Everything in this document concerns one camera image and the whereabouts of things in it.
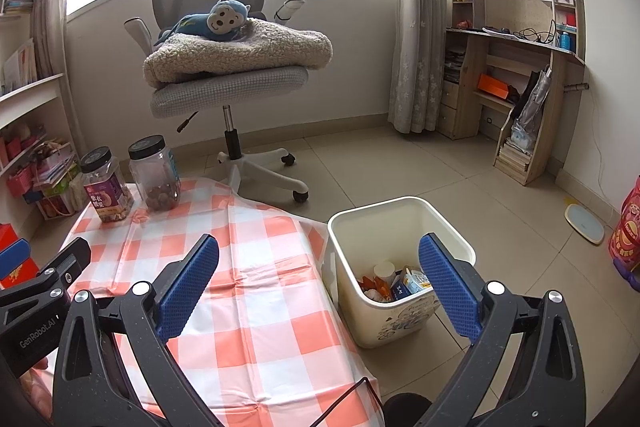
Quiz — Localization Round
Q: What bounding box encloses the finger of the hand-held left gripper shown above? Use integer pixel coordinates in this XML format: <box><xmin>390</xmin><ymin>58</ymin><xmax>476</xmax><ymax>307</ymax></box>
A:
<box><xmin>0</xmin><ymin>237</ymin><xmax>92</xmax><ymax>308</ymax></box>
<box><xmin>0</xmin><ymin>239</ymin><xmax>32</xmax><ymax>280</ymax></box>

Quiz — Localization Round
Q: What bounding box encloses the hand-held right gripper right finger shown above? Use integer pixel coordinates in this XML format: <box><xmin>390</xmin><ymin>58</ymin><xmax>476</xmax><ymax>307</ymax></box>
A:
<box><xmin>417</xmin><ymin>232</ymin><xmax>587</xmax><ymax>427</ymax></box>

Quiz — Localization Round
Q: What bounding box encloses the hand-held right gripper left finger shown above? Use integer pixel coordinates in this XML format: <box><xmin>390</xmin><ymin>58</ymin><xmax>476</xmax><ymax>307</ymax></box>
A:
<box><xmin>52</xmin><ymin>233</ymin><xmax>221</xmax><ymax>427</ymax></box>

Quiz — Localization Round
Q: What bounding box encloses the light blue milk carton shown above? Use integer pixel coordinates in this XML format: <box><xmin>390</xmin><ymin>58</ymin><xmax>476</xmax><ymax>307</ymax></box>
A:
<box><xmin>402</xmin><ymin>267</ymin><xmax>433</xmax><ymax>295</ymax></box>

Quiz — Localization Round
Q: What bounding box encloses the red snack packet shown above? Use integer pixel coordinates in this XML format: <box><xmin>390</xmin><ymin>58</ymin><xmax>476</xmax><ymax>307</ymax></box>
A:
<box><xmin>362</xmin><ymin>274</ymin><xmax>393</xmax><ymax>303</ymax></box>

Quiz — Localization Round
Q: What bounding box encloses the white paper cup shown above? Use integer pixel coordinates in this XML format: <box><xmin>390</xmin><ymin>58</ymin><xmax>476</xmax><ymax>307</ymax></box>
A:
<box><xmin>372</xmin><ymin>261</ymin><xmax>397</xmax><ymax>285</ymax></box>

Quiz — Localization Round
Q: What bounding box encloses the white trash bin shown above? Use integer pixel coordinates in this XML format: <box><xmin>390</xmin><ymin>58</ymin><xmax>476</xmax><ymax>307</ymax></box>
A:
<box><xmin>321</xmin><ymin>196</ymin><xmax>477</xmax><ymax>349</ymax></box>

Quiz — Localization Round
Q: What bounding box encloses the person's left hand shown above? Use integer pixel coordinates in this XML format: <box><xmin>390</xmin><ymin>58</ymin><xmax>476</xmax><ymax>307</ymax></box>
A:
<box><xmin>27</xmin><ymin>364</ymin><xmax>56</xmax><ymax>420</ymax></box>

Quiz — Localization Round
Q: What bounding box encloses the red gift box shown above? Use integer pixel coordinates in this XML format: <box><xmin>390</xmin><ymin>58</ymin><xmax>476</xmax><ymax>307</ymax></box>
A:
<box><xmin>0</xmin><ymin>223</ymin><xmax>41</xmax><ymax>290</ymax></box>

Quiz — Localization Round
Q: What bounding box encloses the pink basket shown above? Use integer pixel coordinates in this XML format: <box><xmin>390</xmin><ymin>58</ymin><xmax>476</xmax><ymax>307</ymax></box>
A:
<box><xmin>6</xmin><ymin>169</ymin><xmax>36</xmax><ymax>198</ymax></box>

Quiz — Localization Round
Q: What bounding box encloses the purple label nut jar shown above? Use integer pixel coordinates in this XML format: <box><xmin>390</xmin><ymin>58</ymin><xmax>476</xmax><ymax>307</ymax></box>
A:
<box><xmin>80</xmin><ymin>147</ymin><xmax>135</xmax><ymax>224</ymax></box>

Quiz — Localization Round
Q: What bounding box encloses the clear plastic nut jar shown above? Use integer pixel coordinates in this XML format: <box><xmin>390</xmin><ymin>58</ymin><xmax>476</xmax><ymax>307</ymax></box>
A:
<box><xmin>128</xmin><ymin>135</ymin><xmax>182</xmax><ymax>211</ymax></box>

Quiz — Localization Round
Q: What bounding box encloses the dark round object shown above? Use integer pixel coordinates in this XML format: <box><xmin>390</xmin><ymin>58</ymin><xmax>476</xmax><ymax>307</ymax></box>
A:
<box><xmin>382</xmin><ymin>392</ymin><xmax>436</xmax><ymax>427</ymax></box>

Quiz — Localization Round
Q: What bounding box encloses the white bathroom scale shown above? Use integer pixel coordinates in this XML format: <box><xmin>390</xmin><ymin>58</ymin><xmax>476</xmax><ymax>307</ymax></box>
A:
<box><xmin>564</xmin><ymin>203</ymin><xmax>606</xmax><ymax>245</ymax></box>

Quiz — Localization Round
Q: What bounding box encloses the white bookshelf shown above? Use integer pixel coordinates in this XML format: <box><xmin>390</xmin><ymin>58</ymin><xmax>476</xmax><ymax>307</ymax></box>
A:
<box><xmin>0</xmin><ymin>0</ymin><xmax>83</xmax><ymax>223</ymax></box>

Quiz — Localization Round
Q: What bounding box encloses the red cartoon bag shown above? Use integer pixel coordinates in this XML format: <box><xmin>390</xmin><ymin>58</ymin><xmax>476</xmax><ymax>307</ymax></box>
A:
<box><xmin>607</xmin><ymin>177</ymin><xmax>640</xmax><ymax>293</ymax></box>

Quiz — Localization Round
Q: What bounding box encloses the silver plastic bag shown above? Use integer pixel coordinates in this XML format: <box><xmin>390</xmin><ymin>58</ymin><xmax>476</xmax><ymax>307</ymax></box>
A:
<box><xmin>510</xmin><ymin>67</ymin><xmax>553</xmax><ymax>152</ymax></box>

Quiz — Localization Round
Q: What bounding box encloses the grey office chair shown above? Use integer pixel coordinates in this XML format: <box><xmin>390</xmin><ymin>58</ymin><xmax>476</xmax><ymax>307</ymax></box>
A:
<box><xmin>124</xmin><ymin>0</ymin><xmax>335</xmax><ymax>202</ymax></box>

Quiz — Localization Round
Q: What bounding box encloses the orange box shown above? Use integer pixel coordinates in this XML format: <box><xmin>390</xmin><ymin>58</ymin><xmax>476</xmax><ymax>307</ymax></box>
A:
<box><xmin>477</xmin><ymin>74</ymin><xmax>511</xmax><ymax>100</ymax></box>

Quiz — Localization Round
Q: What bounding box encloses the beige fleece blanket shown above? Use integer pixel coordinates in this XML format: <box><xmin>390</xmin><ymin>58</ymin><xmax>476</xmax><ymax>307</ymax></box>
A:
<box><xmin>143</xmin><ymin>18</ymin><xmax>333</xmax><ymax>88</ymax></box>

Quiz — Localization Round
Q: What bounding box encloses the wooden desk shelf unit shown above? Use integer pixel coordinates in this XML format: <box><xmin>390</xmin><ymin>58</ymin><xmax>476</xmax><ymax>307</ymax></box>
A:
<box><xmin>437</xmin><ymin>0</ymin><xmax>588</xmax><ymax>186</ymax></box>

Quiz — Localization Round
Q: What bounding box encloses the blue monkey plush toy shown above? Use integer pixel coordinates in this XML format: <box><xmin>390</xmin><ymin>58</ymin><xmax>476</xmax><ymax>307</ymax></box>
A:
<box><xmin>154</xmin><ymin>0</ymin><xmax>251</xmax><ymax>46</ymax></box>

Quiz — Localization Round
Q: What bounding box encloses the black cable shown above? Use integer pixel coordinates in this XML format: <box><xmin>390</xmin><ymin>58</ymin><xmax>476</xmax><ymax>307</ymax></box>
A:
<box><xmin>310</xmin><ymin>377</ymin><xmax>381</xmax><ymax>427</ymax></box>

